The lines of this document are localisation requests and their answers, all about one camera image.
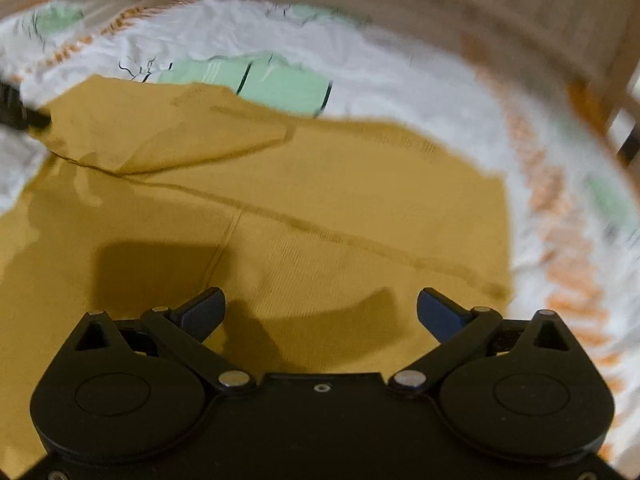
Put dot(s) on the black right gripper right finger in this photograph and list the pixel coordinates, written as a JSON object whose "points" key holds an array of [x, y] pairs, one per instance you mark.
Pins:
{"points": [[520, 387]]}

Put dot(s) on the mustard yellow knit sweater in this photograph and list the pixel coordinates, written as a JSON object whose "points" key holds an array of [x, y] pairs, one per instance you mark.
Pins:
{"points": [[321, 233]]}

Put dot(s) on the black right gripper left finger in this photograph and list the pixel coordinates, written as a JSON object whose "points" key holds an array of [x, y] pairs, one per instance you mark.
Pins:
{"points": [[128, 387]]}

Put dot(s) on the orange bed sheet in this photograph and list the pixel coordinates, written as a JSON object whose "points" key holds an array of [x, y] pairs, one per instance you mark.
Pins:
{"points": [[589, 106]]}

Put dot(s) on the white patterned duvet cover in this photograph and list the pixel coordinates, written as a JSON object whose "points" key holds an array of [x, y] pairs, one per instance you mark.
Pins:
{"points": [[573, 214]]}

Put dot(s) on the light wooden bed frame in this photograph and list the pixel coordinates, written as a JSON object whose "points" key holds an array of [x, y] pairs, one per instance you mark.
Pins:
{"points": [[500, 5]]}

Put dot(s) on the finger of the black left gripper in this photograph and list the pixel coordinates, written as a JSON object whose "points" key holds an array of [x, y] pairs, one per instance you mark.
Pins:
{"points": [[15, 114]]}

